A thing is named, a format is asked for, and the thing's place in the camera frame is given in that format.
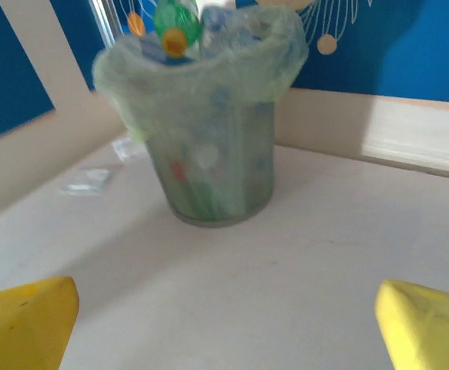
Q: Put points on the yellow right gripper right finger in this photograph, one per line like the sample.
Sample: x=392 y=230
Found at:
x=432 y=331

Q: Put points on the green Sprite bottle yellow cap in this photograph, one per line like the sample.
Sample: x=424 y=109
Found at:
x=178 y=19

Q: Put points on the green plastic bin liner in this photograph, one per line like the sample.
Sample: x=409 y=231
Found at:
x=247 y=77

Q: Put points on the clear plastic clamshell box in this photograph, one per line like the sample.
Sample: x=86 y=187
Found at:
x=122 y=148
x=87 y=185

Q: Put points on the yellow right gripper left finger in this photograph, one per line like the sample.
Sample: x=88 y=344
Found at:
x=20 y=331

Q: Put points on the aluminium frame post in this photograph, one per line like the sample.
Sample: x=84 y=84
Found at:
x=104 y=23

